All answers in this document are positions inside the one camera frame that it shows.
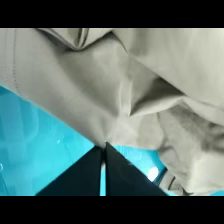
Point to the beige shirt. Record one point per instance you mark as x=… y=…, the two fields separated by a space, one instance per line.
x=110 y=83

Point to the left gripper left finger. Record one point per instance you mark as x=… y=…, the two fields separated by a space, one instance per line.
x=80 y=176

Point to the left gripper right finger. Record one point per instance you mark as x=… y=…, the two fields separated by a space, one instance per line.
x=128 y=176

